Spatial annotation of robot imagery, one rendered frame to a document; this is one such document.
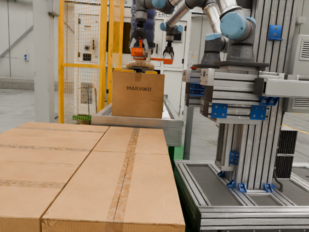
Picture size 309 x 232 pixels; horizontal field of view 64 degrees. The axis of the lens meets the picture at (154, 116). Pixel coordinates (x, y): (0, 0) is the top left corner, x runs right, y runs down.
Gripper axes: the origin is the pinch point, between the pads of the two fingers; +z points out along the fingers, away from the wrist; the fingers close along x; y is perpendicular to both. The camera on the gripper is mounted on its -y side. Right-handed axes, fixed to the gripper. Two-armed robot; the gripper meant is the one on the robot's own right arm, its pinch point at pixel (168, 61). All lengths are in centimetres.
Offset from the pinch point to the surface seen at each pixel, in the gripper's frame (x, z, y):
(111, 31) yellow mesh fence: -66, -33, -57
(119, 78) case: -41, 18, 61
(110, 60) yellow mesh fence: -66, 1, -56
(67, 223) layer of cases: -38, 53, 192
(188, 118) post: 24, 54, 13
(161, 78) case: -8, 16, 60
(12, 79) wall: -565, 82, -766
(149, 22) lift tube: -20, -29, 39
